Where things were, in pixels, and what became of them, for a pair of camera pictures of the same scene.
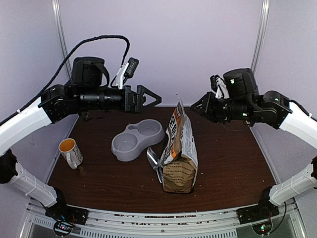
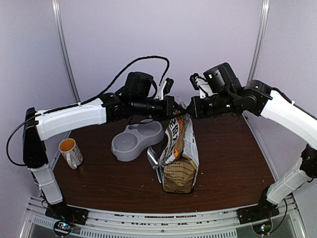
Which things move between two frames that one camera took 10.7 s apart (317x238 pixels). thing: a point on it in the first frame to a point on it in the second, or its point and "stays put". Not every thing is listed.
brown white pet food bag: (180, 163) stays put
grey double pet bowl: (126, 145) stays put
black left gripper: (136, 106) to (170, 102)
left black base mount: (61, 210) stays put
